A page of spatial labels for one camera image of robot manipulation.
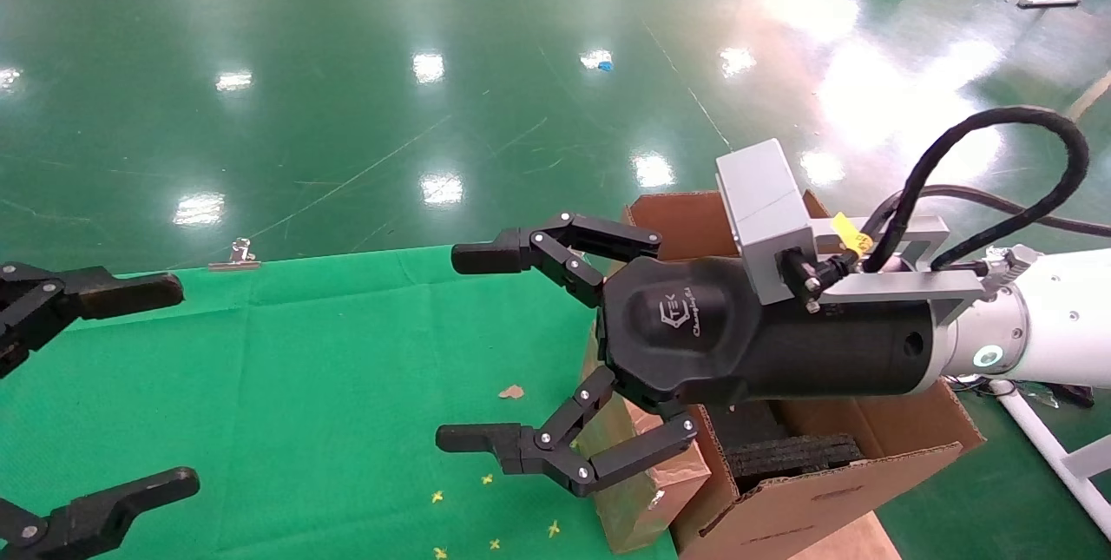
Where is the white metal frame leg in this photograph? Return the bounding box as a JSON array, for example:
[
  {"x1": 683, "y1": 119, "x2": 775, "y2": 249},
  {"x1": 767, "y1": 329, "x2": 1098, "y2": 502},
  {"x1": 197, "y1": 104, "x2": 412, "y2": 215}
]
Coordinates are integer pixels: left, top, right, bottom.
[{"x1": 989, "y1": 379, "x2": 1111, "y2": 537}]

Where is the small cardboard box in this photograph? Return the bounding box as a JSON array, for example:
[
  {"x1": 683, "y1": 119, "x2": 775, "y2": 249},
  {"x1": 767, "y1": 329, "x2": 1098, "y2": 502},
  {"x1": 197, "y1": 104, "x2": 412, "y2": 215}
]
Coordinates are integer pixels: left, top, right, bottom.
[{"x1": 583, "y1": 330, "x2": 713, "y2": 554}]

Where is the green table cloth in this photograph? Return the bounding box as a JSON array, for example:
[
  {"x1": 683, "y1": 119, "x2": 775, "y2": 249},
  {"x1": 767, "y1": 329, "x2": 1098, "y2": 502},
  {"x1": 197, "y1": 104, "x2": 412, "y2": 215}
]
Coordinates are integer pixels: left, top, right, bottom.
[{"x1": 0, "y1": 245, "x2": 678, "y2": 560}]

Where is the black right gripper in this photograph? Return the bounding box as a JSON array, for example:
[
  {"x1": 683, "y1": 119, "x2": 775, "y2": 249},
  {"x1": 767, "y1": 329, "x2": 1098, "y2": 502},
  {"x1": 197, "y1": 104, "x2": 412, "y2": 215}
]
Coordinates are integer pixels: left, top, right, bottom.
[{"x1": 434, "y1": 213, "x2": 956, "y2": 498}]

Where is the silver metal binder clip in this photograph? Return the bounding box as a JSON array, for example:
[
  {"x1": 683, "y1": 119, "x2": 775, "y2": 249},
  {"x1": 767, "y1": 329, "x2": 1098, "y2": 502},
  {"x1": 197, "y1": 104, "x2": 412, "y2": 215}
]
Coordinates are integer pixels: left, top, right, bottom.
[{"x1": 208, "y1": 237, "x2": 261, "y2": 272}]

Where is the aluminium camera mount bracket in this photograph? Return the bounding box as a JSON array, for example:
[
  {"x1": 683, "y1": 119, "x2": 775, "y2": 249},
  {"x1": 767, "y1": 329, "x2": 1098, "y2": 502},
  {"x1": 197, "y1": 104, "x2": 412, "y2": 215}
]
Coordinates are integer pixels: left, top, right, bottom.
[{"x1": 807, "y1": 214, "x2": 1042, "y2": 314}]

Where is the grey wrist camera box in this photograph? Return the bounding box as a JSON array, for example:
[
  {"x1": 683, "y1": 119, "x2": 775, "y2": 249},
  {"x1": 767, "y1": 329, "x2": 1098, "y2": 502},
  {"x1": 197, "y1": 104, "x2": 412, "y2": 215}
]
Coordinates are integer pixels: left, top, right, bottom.
[{"x1": 715, "y1": 139, "x2": 818, "y2": 305}]

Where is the yellow cable tag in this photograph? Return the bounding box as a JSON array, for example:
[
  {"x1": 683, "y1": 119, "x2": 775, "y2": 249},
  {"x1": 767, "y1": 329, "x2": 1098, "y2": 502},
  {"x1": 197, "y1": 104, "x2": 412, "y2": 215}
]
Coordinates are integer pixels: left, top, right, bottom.
[{"x1": 831, "y1": 213, "x2": 873, "y2": 255}]

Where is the large open brown carton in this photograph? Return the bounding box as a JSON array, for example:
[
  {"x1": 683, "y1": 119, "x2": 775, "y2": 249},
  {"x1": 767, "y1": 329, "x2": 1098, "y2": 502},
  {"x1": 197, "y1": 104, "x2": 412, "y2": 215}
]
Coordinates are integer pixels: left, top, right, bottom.
[{"x1": 577, "y1": 189, "x2": 986, "y2": 560}]

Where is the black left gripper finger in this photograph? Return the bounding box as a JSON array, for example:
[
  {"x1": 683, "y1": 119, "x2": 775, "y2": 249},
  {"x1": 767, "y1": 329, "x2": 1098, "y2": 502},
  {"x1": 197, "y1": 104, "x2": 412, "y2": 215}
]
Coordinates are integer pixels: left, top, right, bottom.
[
  {"x1": 0, "y1": 467, "x2": 201, "y2": 560},
  {"x1": 0, "y1": 263, "x2": 185, "y2": 379}
]

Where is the black foam insert block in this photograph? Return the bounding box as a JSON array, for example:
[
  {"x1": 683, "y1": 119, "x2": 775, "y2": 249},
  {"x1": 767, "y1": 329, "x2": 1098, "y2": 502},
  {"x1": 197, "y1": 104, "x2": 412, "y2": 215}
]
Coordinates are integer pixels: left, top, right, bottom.
[{"x1": 725, "y1": 434, "x2": 867, "y2": 491}]

